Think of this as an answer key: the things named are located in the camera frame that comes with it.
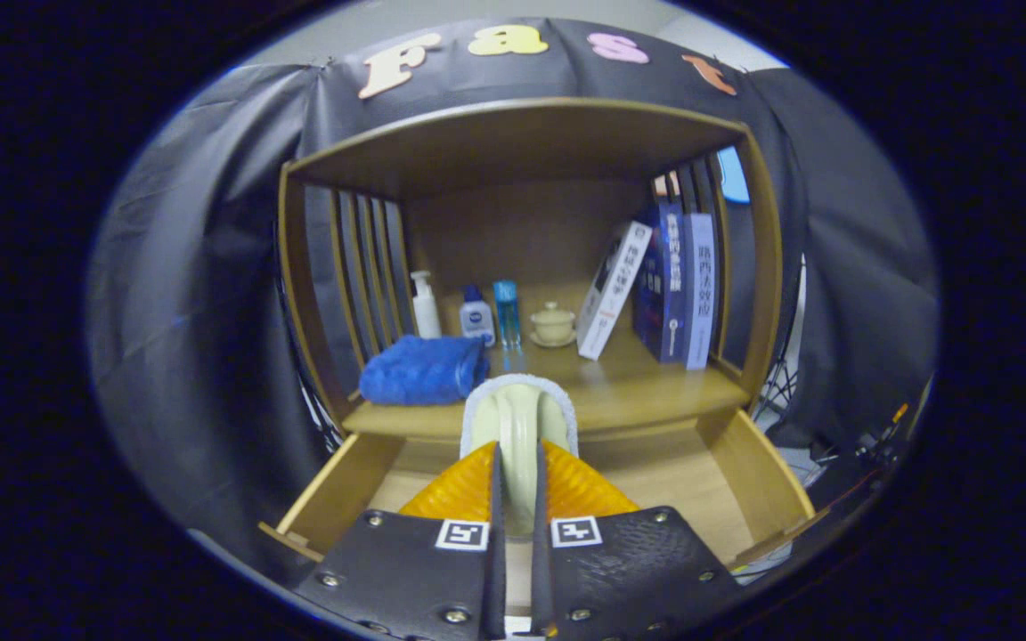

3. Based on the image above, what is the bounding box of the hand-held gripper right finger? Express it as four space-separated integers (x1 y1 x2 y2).
531 441 745 641

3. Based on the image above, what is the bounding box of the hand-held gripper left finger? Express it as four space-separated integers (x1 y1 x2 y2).
295 441 507 641

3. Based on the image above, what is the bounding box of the cream handled cleaning brush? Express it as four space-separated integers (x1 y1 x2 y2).
460 374 580 540

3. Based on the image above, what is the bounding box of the wooden drawer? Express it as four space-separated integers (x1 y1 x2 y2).
256 408 830 606

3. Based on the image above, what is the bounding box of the wooden countertop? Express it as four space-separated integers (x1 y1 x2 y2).
344 285 750 442

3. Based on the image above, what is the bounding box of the wooden cabinet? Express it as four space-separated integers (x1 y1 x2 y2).
277 96 786 442

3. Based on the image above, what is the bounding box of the blue rolled towel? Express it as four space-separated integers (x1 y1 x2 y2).
358 334 491 407

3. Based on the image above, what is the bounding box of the black tripod stand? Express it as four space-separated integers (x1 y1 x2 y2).
299 374 345 450
758 356 799 424

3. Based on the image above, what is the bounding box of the beige lidded teacup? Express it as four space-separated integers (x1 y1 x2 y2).
529 301 578 349

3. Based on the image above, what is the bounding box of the white bottle with blue cap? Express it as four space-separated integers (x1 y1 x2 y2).
460 285 496 348

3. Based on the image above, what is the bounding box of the clear blue bottle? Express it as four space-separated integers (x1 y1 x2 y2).
493 280 522 349

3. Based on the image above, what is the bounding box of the white pump bottle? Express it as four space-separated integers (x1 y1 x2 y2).
410 270 443 340

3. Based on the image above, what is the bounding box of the white book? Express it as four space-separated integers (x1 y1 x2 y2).
576 221 654 361

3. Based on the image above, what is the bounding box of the dark blue book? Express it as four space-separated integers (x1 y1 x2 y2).
631 200 688 364

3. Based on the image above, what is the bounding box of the light blue book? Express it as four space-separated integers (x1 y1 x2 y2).
684 213 719 371

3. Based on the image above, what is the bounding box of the dark equipment with orange tip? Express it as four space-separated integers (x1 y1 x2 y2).
811 402 910 486

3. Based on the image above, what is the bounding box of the black backdrop cloth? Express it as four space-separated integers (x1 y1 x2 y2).
85 18 940 571

